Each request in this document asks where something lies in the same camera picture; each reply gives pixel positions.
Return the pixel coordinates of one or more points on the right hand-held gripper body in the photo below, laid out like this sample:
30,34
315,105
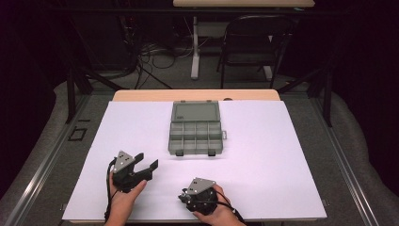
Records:
200,186

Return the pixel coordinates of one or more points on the wooden table with white legs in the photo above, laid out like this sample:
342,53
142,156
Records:
241,3

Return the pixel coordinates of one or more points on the grey transparent compartment box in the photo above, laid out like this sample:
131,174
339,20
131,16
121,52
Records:
195,135

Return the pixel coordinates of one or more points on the aluminium floor rail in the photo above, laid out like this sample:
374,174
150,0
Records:
40,169
345,169

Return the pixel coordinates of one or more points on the black folding chair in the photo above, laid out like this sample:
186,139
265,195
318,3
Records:
251,40

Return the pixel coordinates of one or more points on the person's right hand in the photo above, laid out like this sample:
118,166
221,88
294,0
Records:
224,213

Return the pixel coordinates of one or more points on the person's left hand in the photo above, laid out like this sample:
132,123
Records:
120,208

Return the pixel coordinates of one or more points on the black metal frame stand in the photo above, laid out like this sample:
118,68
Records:
327,97
71,94

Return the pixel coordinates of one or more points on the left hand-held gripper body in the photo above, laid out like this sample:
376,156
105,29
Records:
124,164

